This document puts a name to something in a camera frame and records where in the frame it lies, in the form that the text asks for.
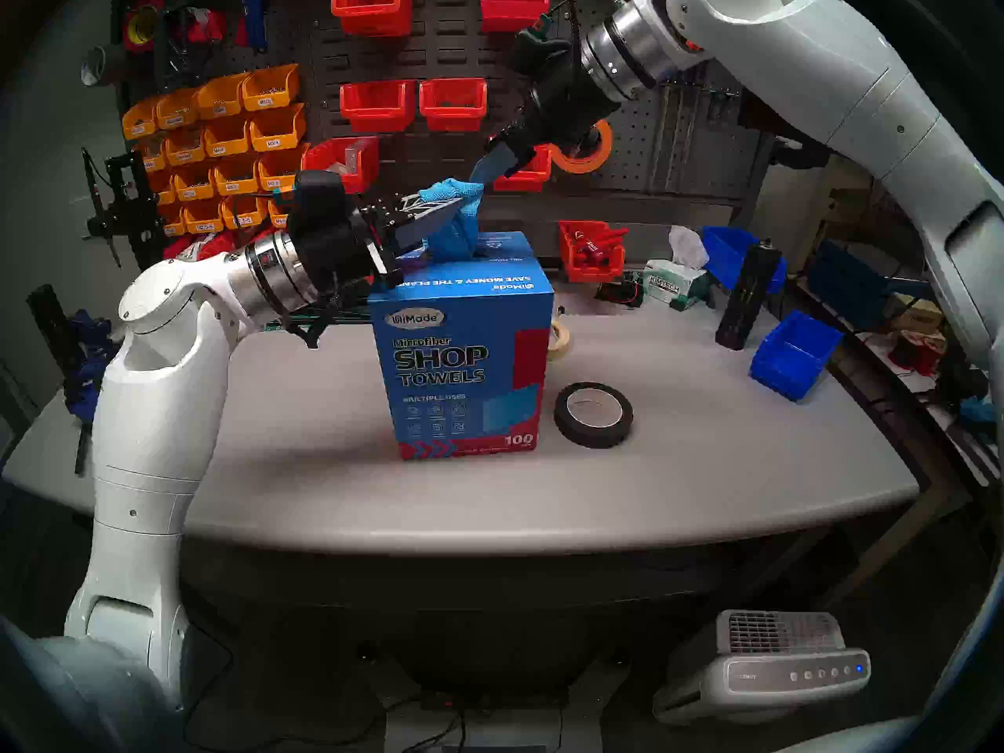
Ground black pegboard panel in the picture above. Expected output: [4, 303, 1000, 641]
[118, 0, 777, 207]

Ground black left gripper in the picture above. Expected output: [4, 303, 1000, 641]
[293, 193, 467, 299]

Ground dark blue storage bin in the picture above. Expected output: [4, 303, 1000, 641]
[806, 240, 895, 330]

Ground blue shop towels box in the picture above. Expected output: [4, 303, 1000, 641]
[367, 231, 555, 460]

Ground grey duct tape roll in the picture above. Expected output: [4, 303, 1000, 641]
[80, 42, 120, 87]

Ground red plastic storage bin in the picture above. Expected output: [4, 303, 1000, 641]
[479, 0, 551, 35]
[330, 0, 415, 38]
[419, 78, 488, 133]
[494, 144, 553, 193]
[302, 137, 380, 196]
[340, 80, 417, 134]

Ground black power strip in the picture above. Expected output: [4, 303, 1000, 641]
[420, 687, 571, 715]

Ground orange tape roll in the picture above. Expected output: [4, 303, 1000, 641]
[549, 120, 613, 175]

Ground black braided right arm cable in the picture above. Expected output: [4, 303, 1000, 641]
[561, 0, 628, 62]

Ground black battery holder with wires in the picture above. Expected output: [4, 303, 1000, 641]
[596, 278, 647, 308]

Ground blue microfiber shop towel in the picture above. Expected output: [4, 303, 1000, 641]
[418, 177, 486, 262]

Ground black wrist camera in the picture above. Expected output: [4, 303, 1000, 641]
[289, 169, 350, 219]
[510, 28, 573, 74]

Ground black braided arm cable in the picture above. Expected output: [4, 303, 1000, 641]
[282, 289, 346, 351]
[561, 0, 628, 62]

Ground black cylinder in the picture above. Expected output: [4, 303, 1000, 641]
[26, 284, 73, 368]

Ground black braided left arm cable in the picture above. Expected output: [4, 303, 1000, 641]
[282, 289, 346, 351]

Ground cardboard box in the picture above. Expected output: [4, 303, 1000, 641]
[886, 293, 946, 333]

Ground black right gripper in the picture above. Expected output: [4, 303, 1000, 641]
[469, 56, 622, 189]

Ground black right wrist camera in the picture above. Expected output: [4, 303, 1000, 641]
[510, 28, 573, 74]

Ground red wire spool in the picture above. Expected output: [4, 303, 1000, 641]
[910, 332, 946, 376]

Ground red bin with red markers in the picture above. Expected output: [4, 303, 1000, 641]
[558, 220, 630, 283]

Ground black tape roll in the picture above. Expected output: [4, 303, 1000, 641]
[554, 382, 635, 449]

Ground blue black bar clamp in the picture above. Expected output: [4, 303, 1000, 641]
[63, 359, 103, 478]
[67, 308, 118, 360]

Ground white air purifier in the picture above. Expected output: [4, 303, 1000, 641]
[653, 609, 872, 726]

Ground red yellow tape roll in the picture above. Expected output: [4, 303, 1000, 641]
[122, 0, 167, 54]

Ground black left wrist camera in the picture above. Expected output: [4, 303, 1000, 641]
[289, 169, 350, 219]

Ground black cylindrical bottle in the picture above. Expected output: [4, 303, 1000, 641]
[715, 237, 783, 351]

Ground blue hanging clamp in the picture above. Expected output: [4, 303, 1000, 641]
[242, 0, 274, 54]

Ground black metal stand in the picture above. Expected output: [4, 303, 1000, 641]
[82, 151, 166, 267]

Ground blue plastic storage bin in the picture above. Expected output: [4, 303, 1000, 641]
[700, 226, 789, 293]

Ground bright blue plastic bin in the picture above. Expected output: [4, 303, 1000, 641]
[749, 310, 844, 402]

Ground Kimtech tissue box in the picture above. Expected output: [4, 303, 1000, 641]
[642, 226, 716, 311]

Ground green cutting mat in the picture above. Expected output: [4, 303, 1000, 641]
[259, 308, 369, 336]

